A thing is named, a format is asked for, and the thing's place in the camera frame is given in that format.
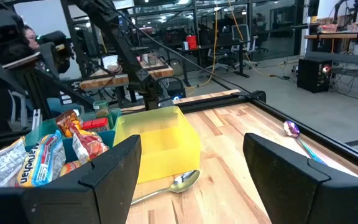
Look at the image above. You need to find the black computer tower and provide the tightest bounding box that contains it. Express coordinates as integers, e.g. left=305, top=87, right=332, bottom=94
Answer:
left=296, top=58, right=334, bottom=94

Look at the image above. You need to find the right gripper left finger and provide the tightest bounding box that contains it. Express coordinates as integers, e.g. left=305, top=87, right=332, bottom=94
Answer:
left=0, top=134, right=143, bottom=224

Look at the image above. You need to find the light green translucent bin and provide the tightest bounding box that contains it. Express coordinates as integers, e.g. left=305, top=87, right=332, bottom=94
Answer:
left=23, top=107, right=122, bottom=147

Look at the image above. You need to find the red container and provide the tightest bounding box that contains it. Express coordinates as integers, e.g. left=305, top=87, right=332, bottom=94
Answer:
left=186, top=34, right=198, bottom=50

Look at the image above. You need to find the black aluminium table frame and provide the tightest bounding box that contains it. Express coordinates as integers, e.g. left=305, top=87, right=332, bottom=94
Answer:
left=119, top=89, right=358, bottom=179

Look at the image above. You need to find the white office chair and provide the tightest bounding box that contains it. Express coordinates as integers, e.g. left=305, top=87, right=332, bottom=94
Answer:
left=213, top=24, right=259, bottom=71

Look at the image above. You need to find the person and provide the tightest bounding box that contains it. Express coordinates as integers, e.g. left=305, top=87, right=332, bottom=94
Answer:
left=0, top=24, right=42, bottom=65

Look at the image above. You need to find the green lidded spice jar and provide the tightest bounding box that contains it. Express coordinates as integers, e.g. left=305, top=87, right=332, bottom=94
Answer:
left=92, top=100, right=111, bottom=118

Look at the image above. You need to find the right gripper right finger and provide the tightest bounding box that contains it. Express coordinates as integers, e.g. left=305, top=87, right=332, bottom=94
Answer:
left=243, top=133, right=358, bottom=224

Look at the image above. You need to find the red noodle snack packet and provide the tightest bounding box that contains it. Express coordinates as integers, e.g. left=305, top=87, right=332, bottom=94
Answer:
left=67, top=121, right=110, bottom=165

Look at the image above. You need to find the black diagonal rig cable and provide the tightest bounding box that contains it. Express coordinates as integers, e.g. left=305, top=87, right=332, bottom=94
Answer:
left=132, top=21, right=252, bottom=95

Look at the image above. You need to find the black diagonal rig strut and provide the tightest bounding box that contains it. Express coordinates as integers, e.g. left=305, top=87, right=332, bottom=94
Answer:
left=0, top=60, right=94, bottom=128

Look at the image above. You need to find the yellow translucent plastic bin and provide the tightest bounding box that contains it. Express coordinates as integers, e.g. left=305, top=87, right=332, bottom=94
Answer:
left=112, top=105, right=201, bottom=184

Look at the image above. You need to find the iridescent rainbow metal spoon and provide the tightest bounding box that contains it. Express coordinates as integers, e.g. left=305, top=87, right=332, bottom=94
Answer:
left=283, top=119, right=328, bottom=166

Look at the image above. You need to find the plain silver metal spoon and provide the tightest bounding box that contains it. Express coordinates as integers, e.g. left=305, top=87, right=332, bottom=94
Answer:
left=131, top=169, right=201, bottom=206

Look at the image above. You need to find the wooden neighbouring station table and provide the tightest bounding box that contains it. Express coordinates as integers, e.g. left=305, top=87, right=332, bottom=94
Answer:
left=79, top=57, right=175, bottom=91

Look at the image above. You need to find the yellow snack bag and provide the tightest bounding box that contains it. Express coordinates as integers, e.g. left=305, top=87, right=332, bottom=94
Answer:
left=0, top=136, right=29, bottom=189

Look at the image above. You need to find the yellow hanging cable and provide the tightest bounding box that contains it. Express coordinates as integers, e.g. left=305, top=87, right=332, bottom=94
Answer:
left=185, top=0, right=220, bottom=90

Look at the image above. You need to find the yellow Maruchan ramen packet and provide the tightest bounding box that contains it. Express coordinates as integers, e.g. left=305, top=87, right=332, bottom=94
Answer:
left=16, top=129, right=67, bottom=188

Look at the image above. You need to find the brown stand-up pouch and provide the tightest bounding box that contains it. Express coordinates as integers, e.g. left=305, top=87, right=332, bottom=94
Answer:
left=54, top=108, right=83, bottom=138

